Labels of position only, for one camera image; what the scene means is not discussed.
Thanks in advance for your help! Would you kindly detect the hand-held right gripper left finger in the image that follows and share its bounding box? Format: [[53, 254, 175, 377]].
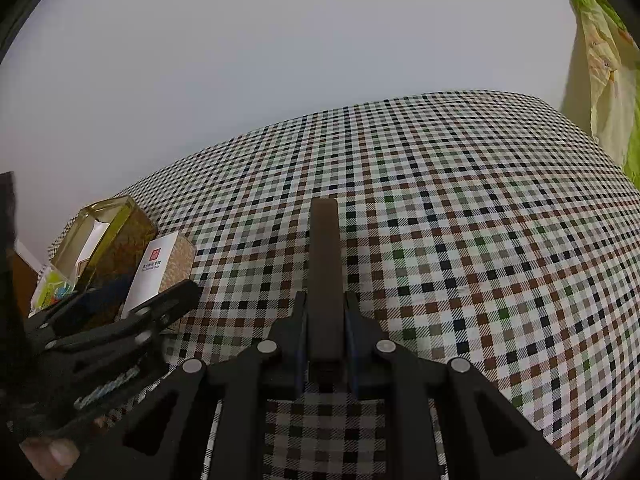
[[65, 291, 308, 480]]

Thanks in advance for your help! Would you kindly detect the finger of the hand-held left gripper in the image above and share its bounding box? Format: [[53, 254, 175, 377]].
[[44, 279, 203, 357], [25, 279, 132, 337]]

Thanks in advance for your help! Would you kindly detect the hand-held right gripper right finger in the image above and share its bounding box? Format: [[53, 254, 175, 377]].
[[344, 291, 581, 480]]

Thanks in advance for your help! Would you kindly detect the white box with red label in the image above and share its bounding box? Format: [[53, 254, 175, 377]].
[[120, 232, 197, 333]]

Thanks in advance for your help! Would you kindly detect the clear plastic bag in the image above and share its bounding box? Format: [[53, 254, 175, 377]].
[[29, 262, 78, 318]]

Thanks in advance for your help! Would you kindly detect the gold tin box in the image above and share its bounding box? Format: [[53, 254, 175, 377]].
[[50, 195, 160, 321]]

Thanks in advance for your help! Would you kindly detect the brown rectangular bar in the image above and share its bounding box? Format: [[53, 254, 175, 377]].
[[306, 197, 346, 386]]

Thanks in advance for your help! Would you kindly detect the person's left hand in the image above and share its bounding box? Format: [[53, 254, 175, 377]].
[[19, 411, 119, 480]]

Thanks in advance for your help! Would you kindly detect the white paper liner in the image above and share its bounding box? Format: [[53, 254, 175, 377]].
[[75, 220, 111, 281]]

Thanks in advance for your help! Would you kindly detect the wooden door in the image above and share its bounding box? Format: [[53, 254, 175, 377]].
[[10, 252, 41, 318]]

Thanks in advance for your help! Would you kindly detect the checkered tablecloth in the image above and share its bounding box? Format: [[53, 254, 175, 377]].
[[47, 89, 640, 480]]

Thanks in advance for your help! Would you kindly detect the green and yellow printed cloth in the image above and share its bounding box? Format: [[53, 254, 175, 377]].
[[559, 0, 640, 186]]

